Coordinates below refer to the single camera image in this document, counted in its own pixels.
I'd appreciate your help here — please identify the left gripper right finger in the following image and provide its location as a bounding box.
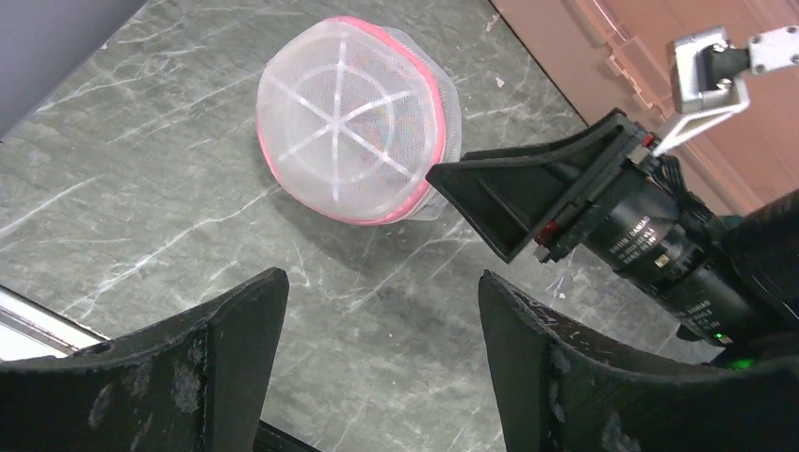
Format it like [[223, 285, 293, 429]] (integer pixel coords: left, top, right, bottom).
[[478, 271, 798, 451]]

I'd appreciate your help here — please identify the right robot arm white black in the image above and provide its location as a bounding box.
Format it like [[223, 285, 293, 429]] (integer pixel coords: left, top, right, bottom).
[[427, 109, 798, 368]]

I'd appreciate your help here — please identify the pink-trimmed mesh laundry bag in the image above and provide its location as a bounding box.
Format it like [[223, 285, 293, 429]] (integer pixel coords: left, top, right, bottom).
[[255, 16, 463, 226]]

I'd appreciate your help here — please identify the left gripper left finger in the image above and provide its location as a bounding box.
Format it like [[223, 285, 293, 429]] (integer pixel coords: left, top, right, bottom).
[[1, 267, 289, 451]]

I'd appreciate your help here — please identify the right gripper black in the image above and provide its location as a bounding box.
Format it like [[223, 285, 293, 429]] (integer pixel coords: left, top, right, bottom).
[[426, 108, 768, 344]]

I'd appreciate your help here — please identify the pink plastic toolbox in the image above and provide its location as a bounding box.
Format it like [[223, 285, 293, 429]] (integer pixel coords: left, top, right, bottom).
[[496, 1, 798, 214]]

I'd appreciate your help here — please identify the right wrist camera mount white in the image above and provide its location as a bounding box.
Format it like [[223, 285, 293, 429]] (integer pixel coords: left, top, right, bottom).
[[652, 24, 798, 157]]

